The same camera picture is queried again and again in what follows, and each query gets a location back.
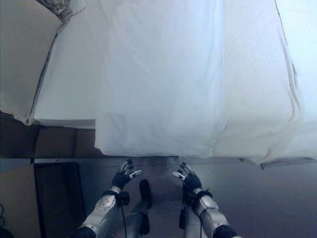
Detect white duvet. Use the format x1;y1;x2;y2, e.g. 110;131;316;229
95;0;317;166

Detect cream pillow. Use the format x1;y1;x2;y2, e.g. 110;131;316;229
0;0;65;125

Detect black floor cables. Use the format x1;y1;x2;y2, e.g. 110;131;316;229
0;203;12;238

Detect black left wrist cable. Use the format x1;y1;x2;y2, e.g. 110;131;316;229
120;203;127;238

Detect dark wooden cabinet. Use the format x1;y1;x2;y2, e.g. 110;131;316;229
33;161;87;238

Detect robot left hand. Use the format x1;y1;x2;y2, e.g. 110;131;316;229
111;160;143;193

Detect robot left leg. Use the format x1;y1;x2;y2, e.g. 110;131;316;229
116;179;153;238

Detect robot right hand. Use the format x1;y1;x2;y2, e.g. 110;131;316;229
172;162;203;194

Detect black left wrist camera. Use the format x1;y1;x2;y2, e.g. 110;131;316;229
118;191;131;206

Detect robot leg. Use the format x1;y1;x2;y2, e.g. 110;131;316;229
116;179;153;238
178;205;201;238

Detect patterned knotted cloth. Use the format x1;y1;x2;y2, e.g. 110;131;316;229
39;0;86;27

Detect brown bed frame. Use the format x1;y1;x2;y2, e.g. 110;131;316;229
0;111;109;160

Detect white fitted bed sheet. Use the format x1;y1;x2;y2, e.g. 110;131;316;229
33;0;117;126

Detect robot right leg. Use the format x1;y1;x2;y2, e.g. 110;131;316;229
178;205;201;238

